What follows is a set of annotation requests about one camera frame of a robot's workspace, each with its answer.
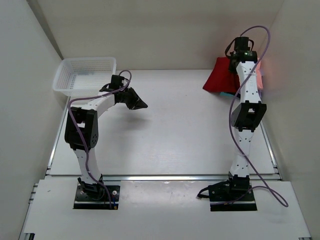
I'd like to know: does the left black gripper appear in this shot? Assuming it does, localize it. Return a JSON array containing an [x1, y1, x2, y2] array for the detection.
[[119, 87, 148, 110]]

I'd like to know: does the red t shirt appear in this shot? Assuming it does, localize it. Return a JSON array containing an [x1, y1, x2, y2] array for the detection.
[[202, 57, 240, 94]]

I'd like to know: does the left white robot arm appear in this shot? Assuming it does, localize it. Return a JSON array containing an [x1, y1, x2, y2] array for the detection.
[[64, 86, 148, 200]]

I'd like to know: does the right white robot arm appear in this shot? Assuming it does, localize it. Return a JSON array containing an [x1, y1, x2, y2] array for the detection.
[[197, 36, 267, 204]]

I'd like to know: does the pink folded t shirt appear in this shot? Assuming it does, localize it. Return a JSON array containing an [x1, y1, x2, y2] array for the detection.
[[255, 62, 264, 91]]

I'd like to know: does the teal folded t shirt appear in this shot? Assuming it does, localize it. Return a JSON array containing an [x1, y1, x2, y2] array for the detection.
[[219, 92, 235, 98]]

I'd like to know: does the white perforated plastic basket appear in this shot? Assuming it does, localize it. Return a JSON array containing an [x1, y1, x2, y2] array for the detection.
[[52, 57, 117, 98]]

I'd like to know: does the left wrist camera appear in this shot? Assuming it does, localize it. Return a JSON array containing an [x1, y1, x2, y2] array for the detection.
[[99, 74, 129, 93]]

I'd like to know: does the aluminium frame rail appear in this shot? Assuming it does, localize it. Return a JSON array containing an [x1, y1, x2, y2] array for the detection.
[[45, 172, 281, 182]]

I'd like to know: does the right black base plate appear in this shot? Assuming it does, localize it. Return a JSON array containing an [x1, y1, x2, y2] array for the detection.
[[208, 184, 258, 212]]

